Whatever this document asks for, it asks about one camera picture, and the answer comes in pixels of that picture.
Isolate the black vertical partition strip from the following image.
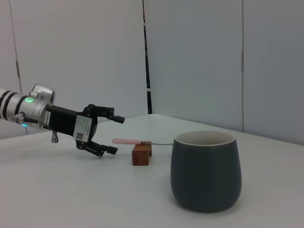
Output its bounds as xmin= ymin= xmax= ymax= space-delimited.
xmin=142 ymin=0 xmax=154 ymax=116

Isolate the notched wooden rest block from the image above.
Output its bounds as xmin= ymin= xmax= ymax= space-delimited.
xmin=131 ymin=141 xmax=152 ymax=166

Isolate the left arm cable plug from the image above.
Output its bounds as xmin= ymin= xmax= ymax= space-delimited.
xmin=14 ymin=112 xmax=59 ymax=144

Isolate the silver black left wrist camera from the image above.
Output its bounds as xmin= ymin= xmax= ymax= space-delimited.
xmin=28 ymin=83 xmax=56 ymax=105

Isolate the pink handled metal spoon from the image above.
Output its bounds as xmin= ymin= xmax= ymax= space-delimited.
xmin=111 ymin=138 xmax=175 ymax=146

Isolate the dark grey ceramic cup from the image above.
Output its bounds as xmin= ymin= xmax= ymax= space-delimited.
xmin=170 ymin=130 xmax=243 ymax=214

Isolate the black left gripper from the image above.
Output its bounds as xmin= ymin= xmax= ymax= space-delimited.
xmin=44 ymin=104 xmax=126 ymax=159

